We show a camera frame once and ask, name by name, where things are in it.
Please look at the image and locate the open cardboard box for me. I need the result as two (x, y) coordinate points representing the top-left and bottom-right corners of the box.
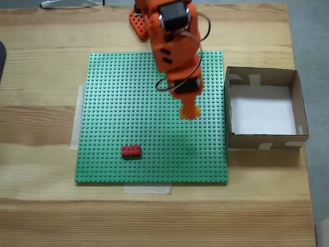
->
(224, 66), (309, 150)

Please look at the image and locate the wide masking tape strip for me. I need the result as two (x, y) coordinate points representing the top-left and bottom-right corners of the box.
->
(70, 82), (87, 150)

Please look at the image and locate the yellow lego block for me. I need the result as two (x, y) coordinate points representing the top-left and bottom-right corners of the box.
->
(179, 104), (202, 121)

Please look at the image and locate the short masking tape strip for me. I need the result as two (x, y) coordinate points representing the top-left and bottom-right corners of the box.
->
(122, 184), (172, 195)

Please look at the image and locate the red lego block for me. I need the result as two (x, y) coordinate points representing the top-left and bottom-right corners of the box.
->
(121, 145), (142, 157)

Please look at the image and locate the black rounded object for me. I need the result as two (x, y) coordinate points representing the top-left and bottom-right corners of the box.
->
(0, 40), (7, 84)

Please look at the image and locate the white paper sheet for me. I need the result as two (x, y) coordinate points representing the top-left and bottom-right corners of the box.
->
(229, 86), (298, 136)

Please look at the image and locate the green lego baseplate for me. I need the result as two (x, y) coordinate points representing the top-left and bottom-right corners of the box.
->
(74, 50), (229, 184)

